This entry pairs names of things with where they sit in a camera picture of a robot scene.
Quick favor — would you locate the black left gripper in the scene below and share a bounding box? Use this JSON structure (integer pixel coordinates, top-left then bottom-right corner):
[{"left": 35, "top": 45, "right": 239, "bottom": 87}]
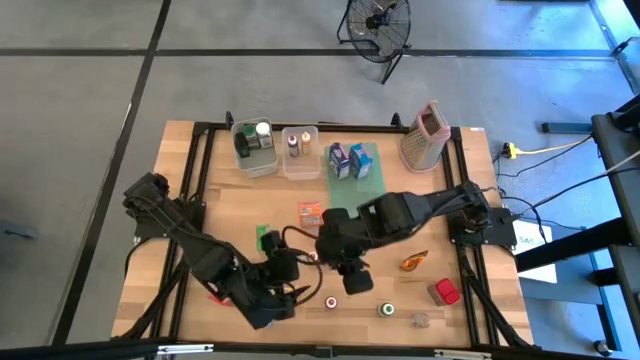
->
[{"left": 261, "top": 231, "right": 301, "bottom": 282}]

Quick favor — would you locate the orange Mini Wheats cereal box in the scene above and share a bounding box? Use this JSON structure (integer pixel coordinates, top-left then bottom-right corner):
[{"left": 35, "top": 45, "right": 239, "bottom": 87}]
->
[{"left": 297, "top": 200, "right": 324, "bottom": 228}]

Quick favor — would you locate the dark blue cereal box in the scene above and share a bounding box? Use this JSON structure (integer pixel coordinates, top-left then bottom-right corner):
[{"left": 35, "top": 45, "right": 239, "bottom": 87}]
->
[{"left": 328, "top": 142, "right": 351, "bottom": 180}]

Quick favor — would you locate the light blue cereal box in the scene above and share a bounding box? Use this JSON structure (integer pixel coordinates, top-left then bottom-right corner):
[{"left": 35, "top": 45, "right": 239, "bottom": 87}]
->
[{"left": 348, "top": 143, "right": 374, "bottom": 180}]

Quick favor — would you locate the green Apple Jacks cereal box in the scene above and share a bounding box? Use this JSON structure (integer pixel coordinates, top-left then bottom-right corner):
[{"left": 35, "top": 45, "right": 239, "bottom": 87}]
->
[{"left": 255, "top": 223, "right": 272, "bottom": 253}]

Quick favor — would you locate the orange black snack packet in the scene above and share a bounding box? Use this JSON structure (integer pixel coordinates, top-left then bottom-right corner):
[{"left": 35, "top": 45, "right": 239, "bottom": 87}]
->
[{"left": 400, "top": 249, "right": 430, "bottom": 273}]

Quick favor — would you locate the translucent white plastic bin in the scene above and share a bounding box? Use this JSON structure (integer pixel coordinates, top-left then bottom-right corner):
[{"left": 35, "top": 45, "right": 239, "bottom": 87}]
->
[
  {"left": 230, "top": 117, "right": 279, "bottom": 179},
  {"left": 281, "top": 125, "right": 322, "bottom": 181}
]

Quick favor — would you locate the red cereal box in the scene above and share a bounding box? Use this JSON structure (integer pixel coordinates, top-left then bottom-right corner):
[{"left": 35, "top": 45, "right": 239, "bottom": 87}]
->
[{"left": 207, "top": 292, "right": 236, "bottom": 308}]

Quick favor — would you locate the red-lidded brown container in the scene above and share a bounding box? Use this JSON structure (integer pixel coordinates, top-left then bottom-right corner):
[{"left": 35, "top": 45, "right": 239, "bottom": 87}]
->
[{"left": 426, "top": 277, "right": 462, "bottom": 307}]

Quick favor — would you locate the black spice container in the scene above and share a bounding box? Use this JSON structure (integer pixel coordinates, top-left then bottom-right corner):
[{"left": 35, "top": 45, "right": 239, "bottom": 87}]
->
[{"left": 234, "top": 131, "right": 251, "bottom": 159}]

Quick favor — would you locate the white-lidded spice jar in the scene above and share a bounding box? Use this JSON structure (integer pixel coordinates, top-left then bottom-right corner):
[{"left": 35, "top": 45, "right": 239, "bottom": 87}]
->
[{"left": 255, "top": 121, "right": 274, "bottom": 150}]

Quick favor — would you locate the white paper sheet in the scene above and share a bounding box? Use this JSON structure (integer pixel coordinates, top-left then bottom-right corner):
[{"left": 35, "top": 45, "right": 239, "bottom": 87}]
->
[{"left": 512, "top": 219, "right": 558, "bottom": 285}]

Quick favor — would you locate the black floor fan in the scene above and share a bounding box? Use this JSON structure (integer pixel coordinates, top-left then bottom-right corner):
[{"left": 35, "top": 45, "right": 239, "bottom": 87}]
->
[{"left": 336, "top": 0, "right": 413, "bottom": 85}]

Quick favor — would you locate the grey metal floor bar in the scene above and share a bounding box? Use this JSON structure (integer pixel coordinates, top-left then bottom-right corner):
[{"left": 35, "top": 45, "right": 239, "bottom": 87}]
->
[{"left": 541, "top": 121, "right": 595, "bottom": 135}]

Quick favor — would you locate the dark side table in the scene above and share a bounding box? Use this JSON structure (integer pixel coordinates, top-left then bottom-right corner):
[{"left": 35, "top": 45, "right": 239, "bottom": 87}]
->
[{"left": 514, "top": 94, "right": 640, "bottom": 351}]

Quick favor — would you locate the silver metal bracket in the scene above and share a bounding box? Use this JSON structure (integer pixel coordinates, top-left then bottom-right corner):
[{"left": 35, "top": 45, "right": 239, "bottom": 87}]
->
[
  {"left": 157, "top": 343, "right": 215, "bottom": 356},
  {"left": 433, "top": 348, "right": 492, "bottom": 359}
]

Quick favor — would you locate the steel box grater pink handle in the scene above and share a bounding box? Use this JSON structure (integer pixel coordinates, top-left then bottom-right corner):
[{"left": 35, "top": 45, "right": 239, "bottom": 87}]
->
[{"left": 398, "top": 99, "right": 452, "bottom": 174}]

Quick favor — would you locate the yellow extension cord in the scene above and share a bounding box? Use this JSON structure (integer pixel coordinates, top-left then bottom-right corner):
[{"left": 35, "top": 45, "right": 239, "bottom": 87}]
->
[{"left": 502, "top": 133, "right": 596, "bottom": 160}]

